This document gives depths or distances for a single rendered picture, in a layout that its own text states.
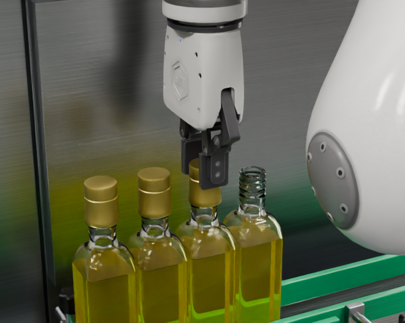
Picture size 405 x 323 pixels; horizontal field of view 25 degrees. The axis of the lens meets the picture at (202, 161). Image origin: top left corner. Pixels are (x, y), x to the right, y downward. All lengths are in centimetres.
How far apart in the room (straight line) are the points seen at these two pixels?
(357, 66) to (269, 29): 63
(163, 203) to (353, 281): 34
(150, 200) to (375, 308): 34
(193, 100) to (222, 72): 4
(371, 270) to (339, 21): 32
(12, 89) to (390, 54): 63
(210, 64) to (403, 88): 44
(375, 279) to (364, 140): 77
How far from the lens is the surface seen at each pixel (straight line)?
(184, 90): 93
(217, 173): 96
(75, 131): 105
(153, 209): 96
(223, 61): 90
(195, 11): 89
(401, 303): 117
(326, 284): 119
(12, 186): 108
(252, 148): 115
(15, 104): 105
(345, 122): 47
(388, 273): 124
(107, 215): 94
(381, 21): 50
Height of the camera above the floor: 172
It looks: 23 degrees down
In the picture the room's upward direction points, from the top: straight up
